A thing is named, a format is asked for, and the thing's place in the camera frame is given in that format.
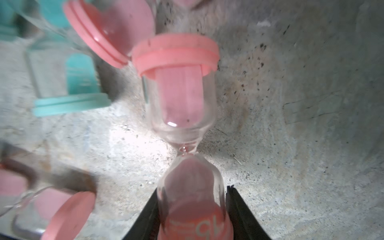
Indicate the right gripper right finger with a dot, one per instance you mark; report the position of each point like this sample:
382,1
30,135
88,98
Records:
245,225

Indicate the teal hourglass lower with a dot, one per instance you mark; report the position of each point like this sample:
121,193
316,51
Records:
64,77

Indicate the teal hourglass middle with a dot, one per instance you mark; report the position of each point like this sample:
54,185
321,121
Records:
25,19

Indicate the teal hourglass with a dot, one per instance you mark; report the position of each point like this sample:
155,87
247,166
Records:
64,77
25,19

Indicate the pink hourglass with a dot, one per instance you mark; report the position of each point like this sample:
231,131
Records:
178,73
112,32

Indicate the pink hourglass lying front alone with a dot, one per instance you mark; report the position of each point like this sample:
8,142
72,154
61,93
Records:
39,205

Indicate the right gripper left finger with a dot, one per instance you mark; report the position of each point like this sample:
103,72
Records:
146,226

